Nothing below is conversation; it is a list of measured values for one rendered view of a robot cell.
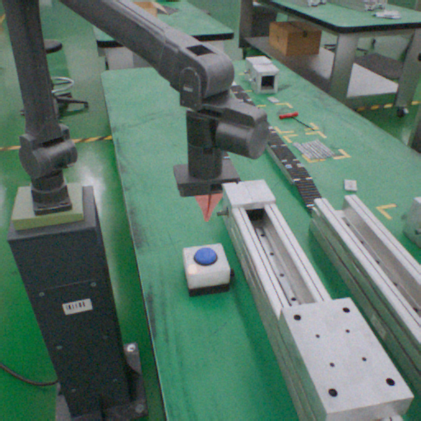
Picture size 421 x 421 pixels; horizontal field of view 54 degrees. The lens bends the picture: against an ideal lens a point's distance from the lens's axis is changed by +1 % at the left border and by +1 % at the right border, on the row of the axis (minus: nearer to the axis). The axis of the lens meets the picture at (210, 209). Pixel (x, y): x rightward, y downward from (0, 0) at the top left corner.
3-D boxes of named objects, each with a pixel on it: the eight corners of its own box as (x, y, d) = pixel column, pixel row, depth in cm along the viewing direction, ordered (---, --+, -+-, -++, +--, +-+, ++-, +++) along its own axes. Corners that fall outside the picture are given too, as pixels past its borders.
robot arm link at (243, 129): (215, 57, 62) (178, 66, 56) (283, 68, 57) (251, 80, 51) (212, 131, 68) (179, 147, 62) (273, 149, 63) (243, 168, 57)
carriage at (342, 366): (275, 337, 64) (280, 307, 60) (341, 326, 65) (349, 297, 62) (318, 442, 51) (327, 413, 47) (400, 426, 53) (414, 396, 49)
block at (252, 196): (212, 217, 100) (212, 184, 94) (261, 211, 102) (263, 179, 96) (219, 240, 92) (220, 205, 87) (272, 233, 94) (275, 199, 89)
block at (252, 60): (239, 79, 191) (240, 57, 185) (262, 77, 193) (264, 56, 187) (246, 85, 183) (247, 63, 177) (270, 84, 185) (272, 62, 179)
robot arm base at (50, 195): (30, 191, 104) (34, 216, 95) (24, 163, 100) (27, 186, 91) (67, 187, 108) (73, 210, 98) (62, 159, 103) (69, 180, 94)
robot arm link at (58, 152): (52, 169, 101) (32, 177, 97) (45, 130, 96) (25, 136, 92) (76, 181, 97) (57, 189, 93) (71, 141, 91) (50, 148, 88)
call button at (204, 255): (193, 255, 80) (193, 247, 79) (213, 252, 81) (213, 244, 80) (196, 268, 77) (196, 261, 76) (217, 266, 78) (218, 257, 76)
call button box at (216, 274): (183, 269, 84) (182, 246, 81) (229, 263, 86) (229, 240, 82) (189, 298, 78) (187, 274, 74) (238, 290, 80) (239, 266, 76)
